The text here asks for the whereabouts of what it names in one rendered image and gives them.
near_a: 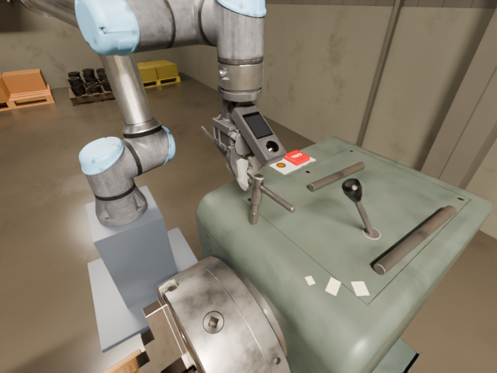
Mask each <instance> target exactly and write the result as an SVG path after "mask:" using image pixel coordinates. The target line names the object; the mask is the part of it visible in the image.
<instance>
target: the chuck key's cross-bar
mask: <svg viewBox="0 0 497 373"><path fill-rule="evenodd" d="M200 129H201V130H202V131H203V132H204V134H205V135H206V136H207V137H208V138H209V140H210V141H211V142H212V143H213V144H214V145H215V146H216V147H217V148H218V150H219V151H220V152H221V153H222V154H223V156H224V157H225V158H226V154H227V151H225V150H223V149H221V148H220V146H218V145H217V144H216V143H214V136H213V135H212V134H211V133H210V132H209V131H208V130H207V129H206V128H205V127H204V126H201V127H200ZM247 176H248V182H249V183H250V184H252V185H253V178H252V177H250V176H249V175H247ZM259 190H260V191H261V192H263V193H264V194H266V195H267V196H268V197H270V198H271V199H273V200H274V201H276V202H277V203H278V204H280V205H281V206H283V207H284V208H286V209H287V210H288V211H289V212H294V211H295V209H296V208H295V207H294V206H293V205H291V204H290V203H289V202H287V201H285V200H284V199H282V198H281V197H280V196H279V195H277V194H275V193H274V192H272V191H271V190H270V189H268V188H266V187H265V186H263V185H261V186H259Z"/></svg>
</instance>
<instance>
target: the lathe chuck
mask: <svg viewBox="0 0 497 373"><path fill-rule="evenodd" d="M170 283H176V284H177V289H175V290H174V291H172V292H170V291H168V292H166V293H165V294H164V298H165V300H166V303H167V305H168V307H169V310H170V312H171V314H172V317H173V319H174V321H175V324H176V326H177V329H178V331H179V332H180V336H181V337H182V340H183V342H184V345H185V347H186V349H187V351H188V353H189V355H190V357H191V359H192V361H193V363H194V365H195V367H194V368H193V367H192V368H193V369H192V370H191V372H192V373H194V372H195V371H197V373H271V371H270V368H269V367H268V364H267V362H266V359H265V357H264V355H263V353H262V351H261V349H260V347H259V345H258V343H257V341H256V339H255V337H254V335H253V333H252V331H251V330H250V328H249V326H248V324H247V322H246V321H245V319H244V317H243V316H242V314H241V313H240V311H239V309H238V308H237V306H236V305H235V303H234V301H233V300H232V299H231V297H230V296H229V294H228V293H227V291H226V290H225V289H224V288H223V286H222V285H221V284H220V282H219V281H218V280H217V279H216V278H215V276H214V275H213V274H212V273H211V272H210V271H209V270H208V269H206V268H205V267H203V266H201V265H200V264H195V265H193V266H190V267H189V268H188V269H185V270H183V271H182V272H180V273H178V274H176V275H175V276H173V277H171V278H170V279H168V280H165V281H164V282H163V283H160V284H158V285H157V288H156V289H157V293H158V297H159V299H160V298H163V295H162V294H161V291H160V290H162V289H163V288H165V287H166V285H168V284H170ZM210 312H218V313H220V314H221V315H222V317H223V321H224V323H223V328H222V330H221V331H220V332H218V333H217V334H209V333H208V332H207V331H206V330H205V329H204V328H203V319H204V317H205V316H206V315H207V314H208V313H210Z"/></svg>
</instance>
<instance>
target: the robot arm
mask: <svg viewBox="0 0 497 373"><path fill-rule="evenodd" d="M18 1H19V2H20V3H21V4H22V5H24V6H25V7H26V8H27V9H28V10H30V11H32V12H34V13H36V14H38V15H40V16H43V17H47V18H57V19H60V20H62V21H64V22H66V23H68V24H70V25H72V26H73V27H76V28H78V29H79V30H81V33H82V35H83V37H84V39H85V40H86V42H87V43H88V44H89V45H90V46H91V48H92V50H93V51H95V52H96V53H97V54H99V57H100V59H101V63H102V64H103V67H104V70H105V73H106V76H107V78H108V80H109V84H110V86H111V88H112V91H113V94H114V96H115V100H116V102H117V104H118V108H119V110H120V112H121V115H122V118H123V120H124V123H125V127H124V129H123V131H122V133H123V135H124V139H123V140H121V139H119V138H116V137H108V138H100V139H98V140H95V141H93V142H91V143H89V144H88V145H86V146H85V147H84V148H83V149H82V150H81V151H80V154H79V161H80V163H81V168H82V171H83V173H84V174H85V176H86V177H87V180H88V182H89V185H90V187H91V189H92V191H93V194H94V196H95V214H96V216H97V219H98V221H99V222H100V223H101V224H103V225H105V226H123V225H126V224H130V223H132V222H133V221H136V220H137V219H139V218H140V217H141V216H142V215H143V214H144V213H145V211H146V210H147V207H148V204H147V201H146V198H145V196H144V195H143V193H142V192H141V191H140V190H139V189H138V188H137V187H136V185H135V181H134V178H135V177H137V176H139V175H142V174H144V173H145V172H148V171H150V170H152V169H155V168H157V167H161V166H163V165H164V164H165V163H167V162H169V161H171V160H172V159H173V158H174V156H175V140H174V138H173V136H172V134H170V131H169V130H168V129H167V128H166V127H163V126H162V125H161V122H159V121H158V120H156V119H155V118H154V116H153V113H152V109H151V107H150V104H149V100H148V97H147V94H146V91H145V88H144V85H143V81H142V78H141V74H140V72H139V69H138V66H137V62H136V60H135V56H134V53H141V52H147V51H153V50H163V49H169V48H175V47H185V46H191V45H198V44H201V45H207V46H213V47H217V60H218V68H219V71H218V75H219V79H220V85H217V93H219V94H221V97H222V101H223V111H220V112H219V116H218V117H216V118H213V119H212V127H213V136H214V143H216V144H217V145H218V146H220V148H221V149H223V150H225V151H226V150H229V151H228V152H227V154H226V160H227V162H226V168H227V170H228V171H229V172H230V173H231V174H232V175H233V176H234V178H235V180H236V182H237V184H238V185H239V187H240V188H242V189H243V190H245V191H246V190H248V189H250V188H251V186H252V184H250V183H249V182H248V176H247V173H248V175H249V176H250V177H252V178H254V175H256V174H259V172H260V169H261V168H262V167H266V166H268V165H271V164H274V163H277V162H279V161H281V160H283V159H284V157H285V156H286V154H287V152H286V151H285V149H284V147H283V146H282V144H281V143H280V141H279V140H278V138H277V136H276V135H275V134H274V132H273V130H272V129H271V128H270V126H269V125H268V123H267V121H266V120H265V119H264V117H263V115H262V114H261V112H260V111H259V110H258V108H257V106H256V104H253V103H252V101H254V100H257V99H258V98H260V97H261V92H262V88H261V87H262V86H263V68H264V60H263V53H264V29H265V15H266V8H265V0H18ZM221 112H222V113H223V114H220V113H221ZM221 118H223V119H221ZM220 119H221V120H220ZM215 132H216V136H215Z"/></svg>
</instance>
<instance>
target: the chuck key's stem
mask: <svg viewBox="0 0 497 373"><path fill-rule="evenodd" d="M264 179H265V177H264V176H263V175H261V174H256V175H254V179H253V185H252V191H251V203H252V207H251V211H250V216H249V223H251V224H252V225H254V224H257V220H258V215H259V212H258V206H259V204H261V200H262V194H263V192H261V191H260V190H259V186H261V185H263V184H264Z"/></svg>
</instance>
